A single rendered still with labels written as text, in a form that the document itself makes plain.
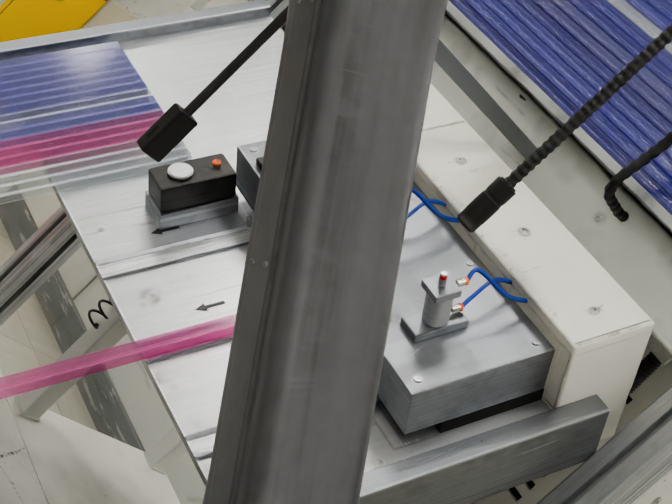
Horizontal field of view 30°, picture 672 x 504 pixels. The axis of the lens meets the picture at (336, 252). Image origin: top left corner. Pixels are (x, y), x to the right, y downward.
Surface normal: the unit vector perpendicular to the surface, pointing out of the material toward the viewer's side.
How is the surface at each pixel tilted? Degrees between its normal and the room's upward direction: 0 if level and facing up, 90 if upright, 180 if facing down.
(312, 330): 66
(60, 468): 0
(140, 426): 90
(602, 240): 90
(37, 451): 0
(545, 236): 47
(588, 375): 90
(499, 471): 90
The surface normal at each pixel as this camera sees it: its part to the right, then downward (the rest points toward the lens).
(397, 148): 0.54, 0.08
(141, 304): 0.09, -0.76
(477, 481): 0.44, 0.62
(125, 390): -0.54, -0.40
